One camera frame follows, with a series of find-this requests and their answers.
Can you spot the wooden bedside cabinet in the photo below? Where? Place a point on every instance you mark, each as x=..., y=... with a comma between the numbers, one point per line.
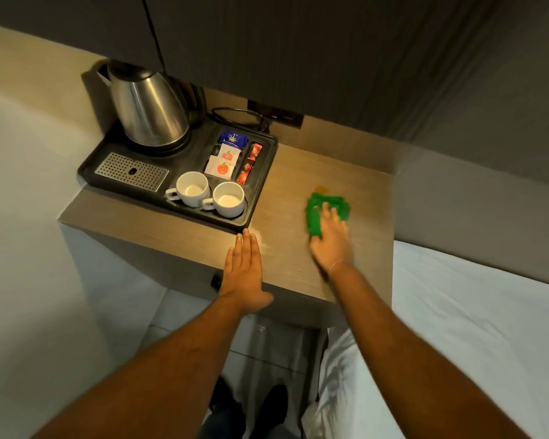
x=283, y=201

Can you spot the person's left hand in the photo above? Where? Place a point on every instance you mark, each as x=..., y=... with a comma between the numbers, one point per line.
x=245, y=278

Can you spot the white sachet with red print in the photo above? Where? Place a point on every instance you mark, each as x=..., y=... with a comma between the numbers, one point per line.
x=220, y=169
x=228, y=155

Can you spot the person's black right shoe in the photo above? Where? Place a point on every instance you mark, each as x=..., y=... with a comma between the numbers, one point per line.
x=273, y=404

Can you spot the person's right hand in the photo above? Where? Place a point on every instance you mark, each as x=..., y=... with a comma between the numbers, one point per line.
x=333, y=244

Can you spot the person's black shoe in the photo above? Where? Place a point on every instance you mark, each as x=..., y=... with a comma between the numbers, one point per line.
x=273, y=404
x=225, y=402

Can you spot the black wall socket panel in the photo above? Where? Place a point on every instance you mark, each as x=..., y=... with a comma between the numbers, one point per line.
x=277, y=115

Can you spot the person's right fingers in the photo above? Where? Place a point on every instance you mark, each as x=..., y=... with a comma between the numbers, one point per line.
x=333, y=219

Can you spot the person's right forearm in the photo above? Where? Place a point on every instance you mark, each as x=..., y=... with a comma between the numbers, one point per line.
x=407, y=361

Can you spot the black plastic service tray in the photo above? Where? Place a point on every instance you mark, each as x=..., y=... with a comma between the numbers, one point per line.
x=196, y=155

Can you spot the person's left forearm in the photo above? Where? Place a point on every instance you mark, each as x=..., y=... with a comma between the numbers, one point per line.
x=164, y=374

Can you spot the blue tea packet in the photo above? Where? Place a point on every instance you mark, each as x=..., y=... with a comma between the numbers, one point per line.
x=233, y=139

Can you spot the stainless steel electric kettle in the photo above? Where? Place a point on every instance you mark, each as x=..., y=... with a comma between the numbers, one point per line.
x=148, y=107

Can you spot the person's left thumb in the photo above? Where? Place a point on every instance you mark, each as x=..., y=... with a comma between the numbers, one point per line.
x=264, y=301

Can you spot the red stick sachet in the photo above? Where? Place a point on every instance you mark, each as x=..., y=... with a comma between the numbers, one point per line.
x=255, y=151
x=246, y=171

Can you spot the green cleaning cloth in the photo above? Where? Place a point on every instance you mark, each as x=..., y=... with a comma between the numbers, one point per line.
x=314, y=213

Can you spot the bed with white sheet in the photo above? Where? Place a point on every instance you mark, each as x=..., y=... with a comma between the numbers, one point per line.
x=466, y=333

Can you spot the person's black left shoe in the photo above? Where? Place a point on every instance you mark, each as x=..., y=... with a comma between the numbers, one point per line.
x=225, y=402

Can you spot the white ceramic cup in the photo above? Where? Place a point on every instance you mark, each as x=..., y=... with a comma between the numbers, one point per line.
x=192, y=188
x=228, y=200

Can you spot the black kettle base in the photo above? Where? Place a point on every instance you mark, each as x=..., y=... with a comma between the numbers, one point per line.
x=164, y=148

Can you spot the perforated metal drip grate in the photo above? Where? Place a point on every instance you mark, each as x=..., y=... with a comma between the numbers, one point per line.
x=131, y=172

